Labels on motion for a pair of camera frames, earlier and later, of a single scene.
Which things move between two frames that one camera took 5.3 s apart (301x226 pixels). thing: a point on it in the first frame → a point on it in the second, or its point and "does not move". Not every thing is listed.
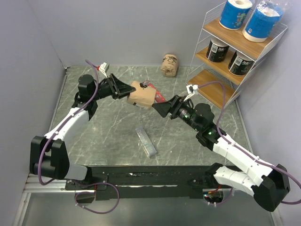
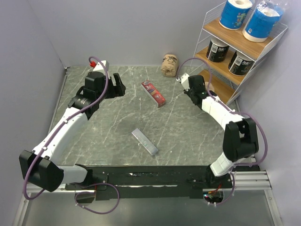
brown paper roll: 143,96 → 210,87
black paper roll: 240,64 does not move
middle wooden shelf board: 221,68 does not move
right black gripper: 173,106 → 188,92
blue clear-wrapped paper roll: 259,24 does not move
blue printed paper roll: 233,14 does not move
